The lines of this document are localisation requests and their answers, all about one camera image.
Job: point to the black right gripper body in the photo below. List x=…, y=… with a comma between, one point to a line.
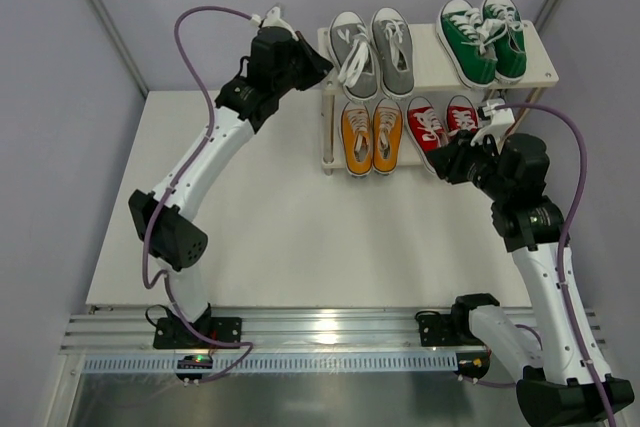
x=455, y=159

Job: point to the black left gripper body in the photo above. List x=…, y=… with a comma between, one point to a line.
x=310, y=63

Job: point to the red sneaker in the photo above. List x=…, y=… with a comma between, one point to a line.
x=461, y=116
x=425, y=129

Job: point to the grey sneaker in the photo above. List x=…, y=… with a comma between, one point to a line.
x=353, y=57
x=393, y=42

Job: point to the orange sneaker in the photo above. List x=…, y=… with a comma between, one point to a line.
x=387, y=129
x=356, y=137

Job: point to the green sneaker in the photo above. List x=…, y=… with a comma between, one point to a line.
x=468, y=40
x=509, y=44

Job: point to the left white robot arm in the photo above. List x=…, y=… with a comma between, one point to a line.
x=164, y=218

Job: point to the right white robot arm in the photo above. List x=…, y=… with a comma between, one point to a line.
x=563, y=379

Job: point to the white two-tier shoe shelf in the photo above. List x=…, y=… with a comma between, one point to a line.
x=434, y=72

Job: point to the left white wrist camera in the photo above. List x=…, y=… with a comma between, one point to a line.
x=274, y=17

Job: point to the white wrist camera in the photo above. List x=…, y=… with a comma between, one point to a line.
x=497, y=120
x=274, y=17

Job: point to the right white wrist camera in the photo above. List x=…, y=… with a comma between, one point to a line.
x=497, y=120

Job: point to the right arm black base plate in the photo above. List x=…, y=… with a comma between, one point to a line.
x=441, y=330

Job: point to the white slotted cable duct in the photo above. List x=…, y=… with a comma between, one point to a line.
x=278, y=362

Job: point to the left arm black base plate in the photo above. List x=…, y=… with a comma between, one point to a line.
x=172, y=334

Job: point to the aluminium mounting rail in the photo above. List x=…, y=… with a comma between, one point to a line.
x=124, y=329

